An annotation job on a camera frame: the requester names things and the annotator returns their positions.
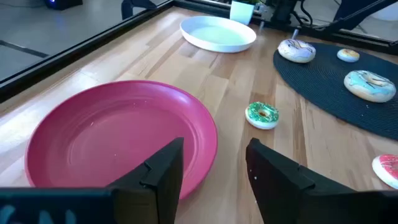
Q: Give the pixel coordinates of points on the black round woven mat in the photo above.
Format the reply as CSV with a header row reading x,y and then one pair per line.
x,y
326,87

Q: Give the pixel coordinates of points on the pink round plate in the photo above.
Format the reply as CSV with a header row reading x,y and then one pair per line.
x,y
109,130

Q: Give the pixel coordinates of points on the small red iced donut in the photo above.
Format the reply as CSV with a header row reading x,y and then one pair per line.
x,y
388,171

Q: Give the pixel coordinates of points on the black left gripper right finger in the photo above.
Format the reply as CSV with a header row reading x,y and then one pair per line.
x,y
273,186

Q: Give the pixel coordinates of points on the large pink striped donut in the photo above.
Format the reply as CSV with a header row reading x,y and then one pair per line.
x,y
295,54

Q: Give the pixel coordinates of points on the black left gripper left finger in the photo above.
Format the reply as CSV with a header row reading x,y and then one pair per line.
x,y
158,180

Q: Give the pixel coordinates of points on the small yellow iced donut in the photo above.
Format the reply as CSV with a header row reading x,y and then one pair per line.
x,y
348,56

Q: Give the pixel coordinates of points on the white round plate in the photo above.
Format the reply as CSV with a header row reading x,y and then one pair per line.
x,y
217,35

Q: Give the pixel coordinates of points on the black frame hook bracket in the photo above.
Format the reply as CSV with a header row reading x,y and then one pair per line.
x,y
130,7

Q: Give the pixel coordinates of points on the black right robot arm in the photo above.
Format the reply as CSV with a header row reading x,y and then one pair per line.
x,y
284,14

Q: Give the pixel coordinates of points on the small green iced donut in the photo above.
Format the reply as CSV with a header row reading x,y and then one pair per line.
x,y
253,120

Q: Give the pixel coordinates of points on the black device blue light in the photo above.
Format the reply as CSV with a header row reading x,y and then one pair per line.
x,y
63,3

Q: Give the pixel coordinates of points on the large mint striped donut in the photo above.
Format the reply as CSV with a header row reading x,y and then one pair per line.
x,y
360,90

